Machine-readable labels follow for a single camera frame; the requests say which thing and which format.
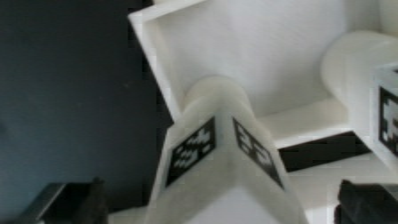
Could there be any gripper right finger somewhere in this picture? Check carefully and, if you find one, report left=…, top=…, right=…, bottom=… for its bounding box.
left=334, top=180, right=398, bottom=224

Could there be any white chair leg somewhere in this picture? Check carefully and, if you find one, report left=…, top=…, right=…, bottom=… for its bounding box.
left=144, top=77, right=309, bottom=224
left=322, top=31, right=398, bottom=174

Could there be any white chair seat part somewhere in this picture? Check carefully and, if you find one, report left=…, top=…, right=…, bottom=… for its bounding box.
left=128, top=0, right=398, bottom=146

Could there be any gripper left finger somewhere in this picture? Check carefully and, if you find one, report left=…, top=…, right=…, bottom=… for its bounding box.
left=11, top=178, right=110, bottom=224

